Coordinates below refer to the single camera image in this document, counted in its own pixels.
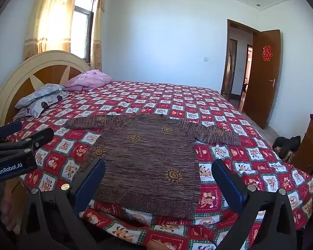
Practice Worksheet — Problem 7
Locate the grey floral pillow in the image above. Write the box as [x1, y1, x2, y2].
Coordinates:
[15, 83, 66, 109]

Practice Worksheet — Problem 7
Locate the narrow yellow curtain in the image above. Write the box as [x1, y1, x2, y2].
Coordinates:
[91, 0, 106, 72]

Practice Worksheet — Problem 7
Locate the brown knitted sweater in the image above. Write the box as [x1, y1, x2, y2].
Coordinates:
[63, 113, 242, 220]

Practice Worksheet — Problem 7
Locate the wooden cabinet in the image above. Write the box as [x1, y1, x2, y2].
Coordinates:
[293, 119, 313, 175]

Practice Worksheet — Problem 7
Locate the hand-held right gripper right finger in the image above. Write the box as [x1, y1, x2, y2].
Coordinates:
[211, 159, 298, 250]

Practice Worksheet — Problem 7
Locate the cream and wooden headboard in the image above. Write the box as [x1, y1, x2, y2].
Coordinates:
[0, 50, 95, 131]

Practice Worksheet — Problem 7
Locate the red patterned bedspread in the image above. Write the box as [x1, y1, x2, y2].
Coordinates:
[5, 80, 313, 250]

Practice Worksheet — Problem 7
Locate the red paper door decoration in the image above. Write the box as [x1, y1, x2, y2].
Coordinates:
[262, 45, 272, 62]

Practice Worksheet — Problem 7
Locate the dark clothes pile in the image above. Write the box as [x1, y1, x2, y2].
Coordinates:
[273, 135, 301, 160]

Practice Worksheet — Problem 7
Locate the brown wooden door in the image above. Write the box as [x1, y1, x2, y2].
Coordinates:
[242, 29, 281, 130]

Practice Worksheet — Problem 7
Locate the wide yellow curtain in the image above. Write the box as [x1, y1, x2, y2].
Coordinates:
[23, 0, 81, 61]

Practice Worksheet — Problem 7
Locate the window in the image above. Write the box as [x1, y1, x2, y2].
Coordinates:
[68, 0, 97, 63]

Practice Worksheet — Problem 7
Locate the brown door frame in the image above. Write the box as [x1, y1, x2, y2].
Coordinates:
[221, 19, 259, 102]

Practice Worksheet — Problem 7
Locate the person's bare leg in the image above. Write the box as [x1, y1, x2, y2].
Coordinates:
[0, 185, 19, 232]

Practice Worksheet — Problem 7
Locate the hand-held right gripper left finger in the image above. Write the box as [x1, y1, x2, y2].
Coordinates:
[19, 158, 106, 250]

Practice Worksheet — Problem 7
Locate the striped cloth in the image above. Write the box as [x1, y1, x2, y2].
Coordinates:
[13, 108, 29, 121]

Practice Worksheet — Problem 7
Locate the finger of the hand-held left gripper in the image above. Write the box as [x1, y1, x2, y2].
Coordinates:
[0, 120, 23, 142]
[0, 127, 55, 154]

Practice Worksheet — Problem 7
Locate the pink pillow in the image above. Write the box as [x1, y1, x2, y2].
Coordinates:
[63, 69, 115, 92]

